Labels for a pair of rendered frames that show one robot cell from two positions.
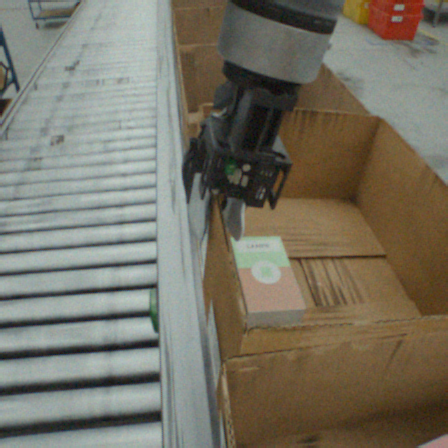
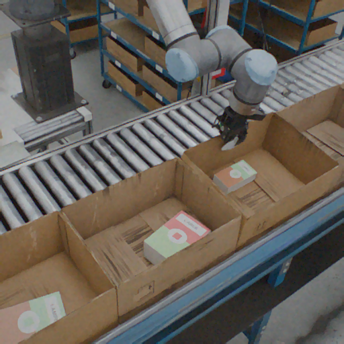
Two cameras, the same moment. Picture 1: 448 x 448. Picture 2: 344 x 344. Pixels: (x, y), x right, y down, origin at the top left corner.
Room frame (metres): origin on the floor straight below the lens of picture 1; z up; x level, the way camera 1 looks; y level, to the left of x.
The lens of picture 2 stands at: (-0.37, -0.88, 1.93)
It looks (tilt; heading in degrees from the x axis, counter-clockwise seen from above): 42 degrees down; 59
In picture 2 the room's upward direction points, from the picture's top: 4 degrees clockwise
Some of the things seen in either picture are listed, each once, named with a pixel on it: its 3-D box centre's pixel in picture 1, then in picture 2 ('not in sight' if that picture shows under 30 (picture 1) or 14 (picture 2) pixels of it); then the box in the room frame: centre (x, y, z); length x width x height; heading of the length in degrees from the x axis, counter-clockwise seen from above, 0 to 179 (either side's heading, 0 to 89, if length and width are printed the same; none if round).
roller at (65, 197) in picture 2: not in sight; (68, 201); (-0.11, 0.28, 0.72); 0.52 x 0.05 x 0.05; 98
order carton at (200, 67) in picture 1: (256, 113); (331, 137); (0.78, -0.06, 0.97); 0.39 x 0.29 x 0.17; 8
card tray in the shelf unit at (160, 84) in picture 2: not in sight; (178, 78); (0.99, 1.36, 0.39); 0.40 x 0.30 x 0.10; 98
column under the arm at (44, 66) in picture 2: not in sight; (44, 68); (0.03, 0.91, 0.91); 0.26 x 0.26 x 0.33; 11
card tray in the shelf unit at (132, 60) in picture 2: not in sight; (138, 48); (0.93, 1.84, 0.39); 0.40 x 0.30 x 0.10; 98
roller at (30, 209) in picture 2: not in sight; (34, 216); (-0.23, 0.26, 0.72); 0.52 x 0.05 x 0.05; 98
